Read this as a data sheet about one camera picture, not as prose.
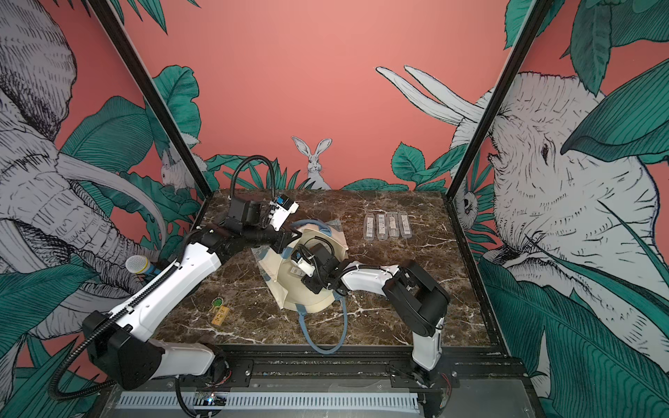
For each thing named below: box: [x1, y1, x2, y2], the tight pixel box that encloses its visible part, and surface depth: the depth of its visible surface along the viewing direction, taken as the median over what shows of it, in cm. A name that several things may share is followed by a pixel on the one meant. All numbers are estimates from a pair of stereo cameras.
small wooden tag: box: [210, 304, 230, 327], surface depth 85 cm
